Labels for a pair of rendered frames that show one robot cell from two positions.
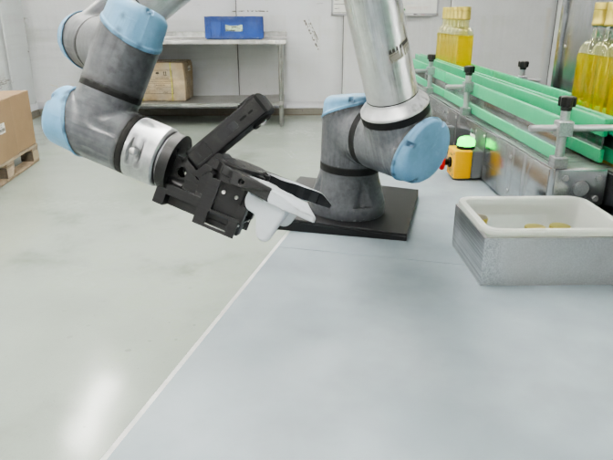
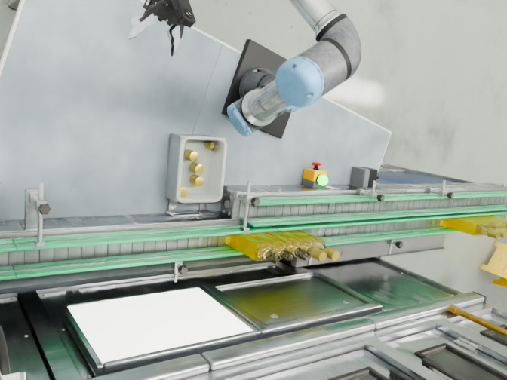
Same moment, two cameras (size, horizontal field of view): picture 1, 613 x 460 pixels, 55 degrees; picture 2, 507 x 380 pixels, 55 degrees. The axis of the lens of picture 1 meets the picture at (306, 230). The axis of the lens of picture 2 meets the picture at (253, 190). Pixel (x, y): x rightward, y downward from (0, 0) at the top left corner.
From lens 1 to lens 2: 1.13 m
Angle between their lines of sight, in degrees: 36
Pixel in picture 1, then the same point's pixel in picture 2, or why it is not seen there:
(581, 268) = (170, 179)
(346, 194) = (249, 85)
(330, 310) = (154, 58)
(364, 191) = not seen: hidden behind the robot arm
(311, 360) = (115, 42)
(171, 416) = not seen: outside the picture
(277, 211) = (135, 24)
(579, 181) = (229, 203)
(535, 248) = (176, 159)
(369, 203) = not seen: hidden behind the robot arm
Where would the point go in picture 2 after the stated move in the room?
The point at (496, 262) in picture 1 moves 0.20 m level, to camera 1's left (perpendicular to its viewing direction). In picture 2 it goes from (174, 141) to (180, 79)
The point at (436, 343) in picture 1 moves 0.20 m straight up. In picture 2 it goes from (124, 96) to (148, 100)
